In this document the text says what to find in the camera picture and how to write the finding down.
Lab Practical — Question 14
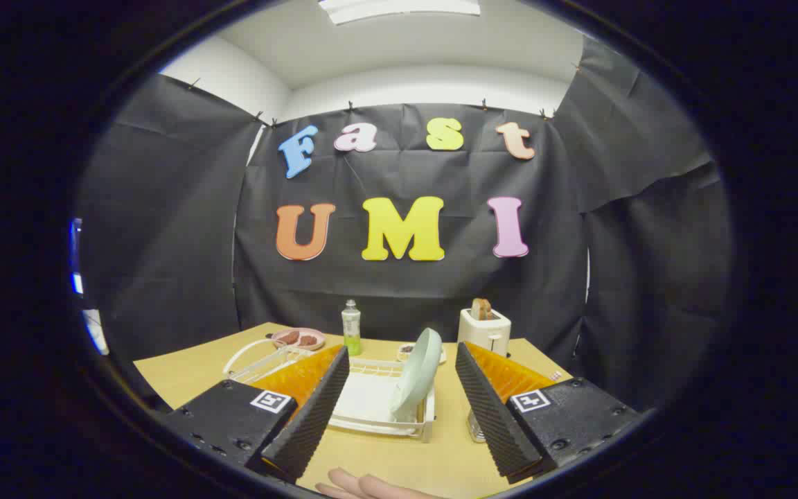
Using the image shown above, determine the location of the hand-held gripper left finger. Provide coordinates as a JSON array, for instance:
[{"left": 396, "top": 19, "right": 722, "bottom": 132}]
[{"left": 162, "top": 344, "right": 351, "bottom": 484}]

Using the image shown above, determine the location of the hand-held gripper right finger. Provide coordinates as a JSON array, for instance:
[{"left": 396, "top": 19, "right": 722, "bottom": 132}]
[{"left": 455, "top": 340, "right": 642, "bottom": 485}]

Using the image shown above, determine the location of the white wire dish rack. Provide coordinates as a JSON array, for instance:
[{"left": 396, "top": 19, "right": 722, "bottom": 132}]
[{"left": 224, "top": 338, "right": 436, "bottom": 443}]

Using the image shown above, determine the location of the light green plate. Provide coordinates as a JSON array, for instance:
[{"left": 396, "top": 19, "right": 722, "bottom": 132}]
[{"left": 390, "top": 328, "right": 443, "bottom": 423}]

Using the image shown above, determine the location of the pink plate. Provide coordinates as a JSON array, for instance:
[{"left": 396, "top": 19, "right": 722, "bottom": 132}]
[{"left": 272, "top": 328, "right": 326, "bottom": 351}]

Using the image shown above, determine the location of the small white dish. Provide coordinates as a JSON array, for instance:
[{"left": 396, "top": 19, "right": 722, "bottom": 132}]
[{"left": 396, "top": 343, "right": 447, "bottom": 363}]

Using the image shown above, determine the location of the white drip tray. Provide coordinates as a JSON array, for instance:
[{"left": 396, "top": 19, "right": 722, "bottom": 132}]
[{"left": 333, "top": 373, "right": 427, "bottom": 434}]

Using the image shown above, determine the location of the white toaster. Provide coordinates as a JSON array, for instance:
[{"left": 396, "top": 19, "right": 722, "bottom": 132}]
[{"left": 458, "top": 308, "right": 512, "bottom": 358}]

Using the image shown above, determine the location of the clear bottle green liquid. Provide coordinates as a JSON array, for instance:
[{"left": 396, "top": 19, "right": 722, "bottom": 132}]
[{"left": 342, "top": 299, "right": 362, "bottom": 356}]

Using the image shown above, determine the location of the black backdrop cloth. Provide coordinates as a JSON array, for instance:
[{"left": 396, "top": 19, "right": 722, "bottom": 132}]
[{"left": 77, "top": 35, "right": 732, "bottom": 410}]

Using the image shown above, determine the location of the ceiling light fixture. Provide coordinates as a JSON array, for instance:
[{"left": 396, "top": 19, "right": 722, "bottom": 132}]
[{"left": 318, "top": 0, "right": 481, "bottom": 26}]

